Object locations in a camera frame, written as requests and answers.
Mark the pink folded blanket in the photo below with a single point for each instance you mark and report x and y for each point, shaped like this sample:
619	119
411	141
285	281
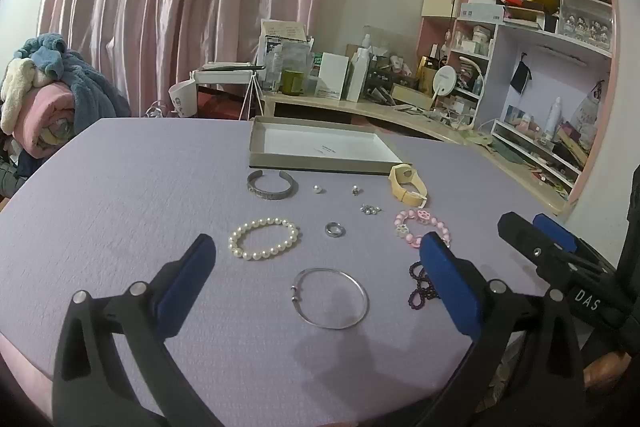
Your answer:
47	112

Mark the white spray can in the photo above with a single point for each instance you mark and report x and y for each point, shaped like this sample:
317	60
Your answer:
552	119

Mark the white tray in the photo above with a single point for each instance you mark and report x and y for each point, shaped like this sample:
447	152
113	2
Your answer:
220	74

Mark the white carton box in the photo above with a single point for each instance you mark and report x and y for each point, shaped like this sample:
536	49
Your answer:
331	77

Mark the red box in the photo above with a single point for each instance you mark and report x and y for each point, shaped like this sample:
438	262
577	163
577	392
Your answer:
220	104

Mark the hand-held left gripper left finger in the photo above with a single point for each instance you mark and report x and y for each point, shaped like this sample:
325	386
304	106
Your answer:
186	287

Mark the thin silver bangle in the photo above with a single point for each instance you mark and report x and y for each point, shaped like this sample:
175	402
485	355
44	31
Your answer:
362	304

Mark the pink shelf unit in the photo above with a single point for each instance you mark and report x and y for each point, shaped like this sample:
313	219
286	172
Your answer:
545	72

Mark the gold gift bag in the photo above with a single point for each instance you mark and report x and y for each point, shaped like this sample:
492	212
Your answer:
427	74

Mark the gold flat box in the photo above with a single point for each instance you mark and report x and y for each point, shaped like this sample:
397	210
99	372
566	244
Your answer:
410	96

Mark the beige curved desk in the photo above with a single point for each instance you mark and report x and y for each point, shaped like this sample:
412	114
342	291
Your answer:
380	109

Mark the black pouch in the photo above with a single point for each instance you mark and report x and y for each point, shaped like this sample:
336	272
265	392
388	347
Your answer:
521	77

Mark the white printed cup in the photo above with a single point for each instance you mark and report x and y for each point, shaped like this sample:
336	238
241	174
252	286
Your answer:
182	99

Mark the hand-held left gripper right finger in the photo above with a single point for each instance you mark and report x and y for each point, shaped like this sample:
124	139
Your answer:
450	287

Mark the clear bag with papers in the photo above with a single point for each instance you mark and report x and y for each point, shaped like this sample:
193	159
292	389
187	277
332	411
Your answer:
282	47

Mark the clear figurine display box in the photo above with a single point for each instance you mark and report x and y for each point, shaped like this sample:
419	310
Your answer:
585	22

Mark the cream cloth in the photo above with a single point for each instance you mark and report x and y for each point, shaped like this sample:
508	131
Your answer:
15	87

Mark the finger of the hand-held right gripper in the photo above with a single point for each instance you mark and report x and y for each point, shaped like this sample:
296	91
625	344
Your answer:
555	229
520	232

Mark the shallow cardboard box tray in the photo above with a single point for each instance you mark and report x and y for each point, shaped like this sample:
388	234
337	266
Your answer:
320	147

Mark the green carton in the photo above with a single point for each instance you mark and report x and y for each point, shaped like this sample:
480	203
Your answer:
315	64

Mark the blue fleece garment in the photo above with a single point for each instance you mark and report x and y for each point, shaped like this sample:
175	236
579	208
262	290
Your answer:
85	77

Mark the green jar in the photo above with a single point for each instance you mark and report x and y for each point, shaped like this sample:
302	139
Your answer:
292	83

